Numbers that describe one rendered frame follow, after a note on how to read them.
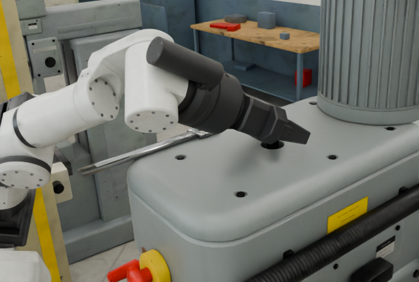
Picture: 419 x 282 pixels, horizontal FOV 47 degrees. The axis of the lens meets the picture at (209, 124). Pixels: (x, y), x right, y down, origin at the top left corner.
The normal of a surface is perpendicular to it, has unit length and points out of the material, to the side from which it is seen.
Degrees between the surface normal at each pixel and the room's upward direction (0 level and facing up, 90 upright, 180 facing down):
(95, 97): 68
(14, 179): 127
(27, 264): 58
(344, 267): 90
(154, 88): 43
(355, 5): 90
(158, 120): 131
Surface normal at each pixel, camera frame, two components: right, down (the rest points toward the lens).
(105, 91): 0.86, -0.29
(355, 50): -0.64, 0.33
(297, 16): -0.81, 0.26
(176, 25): 0.59, 0.28
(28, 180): 0.03, 0.86
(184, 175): -0.05, -0.92
